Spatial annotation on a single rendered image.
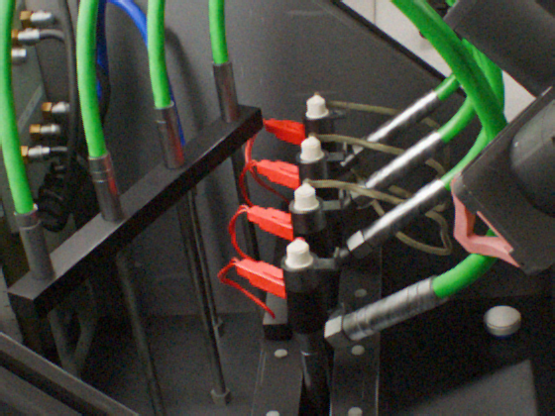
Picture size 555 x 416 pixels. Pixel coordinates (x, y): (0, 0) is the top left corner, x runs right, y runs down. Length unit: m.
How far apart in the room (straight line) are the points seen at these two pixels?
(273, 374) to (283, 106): 0.31
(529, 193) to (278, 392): 0.39
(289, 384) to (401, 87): 0.34
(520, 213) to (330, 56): 0.55
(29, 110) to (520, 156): 0.64
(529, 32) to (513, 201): 0.11
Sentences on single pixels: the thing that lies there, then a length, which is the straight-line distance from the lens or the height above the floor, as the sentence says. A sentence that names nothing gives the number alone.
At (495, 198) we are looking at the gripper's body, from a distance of 0.60.
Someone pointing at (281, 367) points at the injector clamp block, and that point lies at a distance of 0.96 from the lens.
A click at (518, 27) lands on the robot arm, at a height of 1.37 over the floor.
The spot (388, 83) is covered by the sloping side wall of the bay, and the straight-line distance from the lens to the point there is 1.14.
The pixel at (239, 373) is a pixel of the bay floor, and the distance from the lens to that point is 1.21.
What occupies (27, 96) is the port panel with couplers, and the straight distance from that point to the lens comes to 1.14.
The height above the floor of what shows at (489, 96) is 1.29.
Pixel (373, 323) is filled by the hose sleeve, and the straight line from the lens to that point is 0.76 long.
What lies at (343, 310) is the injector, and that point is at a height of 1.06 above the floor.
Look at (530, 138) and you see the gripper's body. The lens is 0.59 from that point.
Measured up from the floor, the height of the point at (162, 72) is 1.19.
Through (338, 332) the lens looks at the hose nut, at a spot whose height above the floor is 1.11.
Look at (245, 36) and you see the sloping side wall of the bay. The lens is 1.13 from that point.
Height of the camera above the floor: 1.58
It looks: 31 degrees down
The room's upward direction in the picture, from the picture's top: 8 degrees counter-clockwise
